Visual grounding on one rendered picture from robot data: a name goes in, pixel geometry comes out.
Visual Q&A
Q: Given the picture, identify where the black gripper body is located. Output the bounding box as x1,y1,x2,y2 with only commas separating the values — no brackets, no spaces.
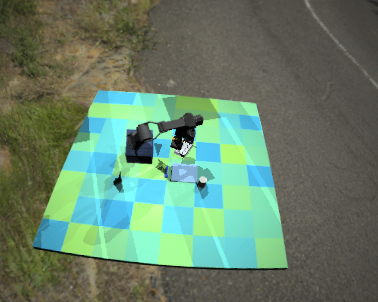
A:
170,128,187,150

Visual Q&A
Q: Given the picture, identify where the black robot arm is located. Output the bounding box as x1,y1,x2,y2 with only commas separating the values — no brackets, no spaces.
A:
126,113,204,150

